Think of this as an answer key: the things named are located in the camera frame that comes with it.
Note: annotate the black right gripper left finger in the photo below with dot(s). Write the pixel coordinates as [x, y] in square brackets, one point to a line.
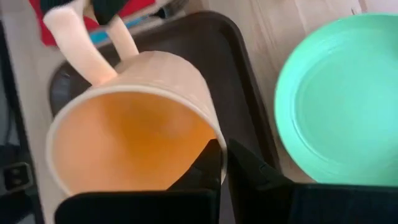
[186, 205]

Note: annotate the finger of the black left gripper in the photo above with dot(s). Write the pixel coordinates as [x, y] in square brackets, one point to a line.
[54, 4]
[109, 9]

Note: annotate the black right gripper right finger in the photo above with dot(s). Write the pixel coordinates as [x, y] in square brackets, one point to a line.
[280, 205]

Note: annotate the red cloth napkin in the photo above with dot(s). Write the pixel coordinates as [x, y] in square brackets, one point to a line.
[140, 6]

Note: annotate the orange plastic cup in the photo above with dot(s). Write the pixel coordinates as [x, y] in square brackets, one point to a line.
[130, 140]

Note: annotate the green plastic plate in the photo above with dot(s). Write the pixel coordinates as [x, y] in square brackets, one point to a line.
[342, 109]

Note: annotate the dark brown plastic tray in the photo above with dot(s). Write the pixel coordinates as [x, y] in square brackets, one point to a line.
[233, 77]

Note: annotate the black aluminium table frame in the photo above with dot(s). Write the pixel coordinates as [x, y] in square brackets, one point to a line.
[15, 118]

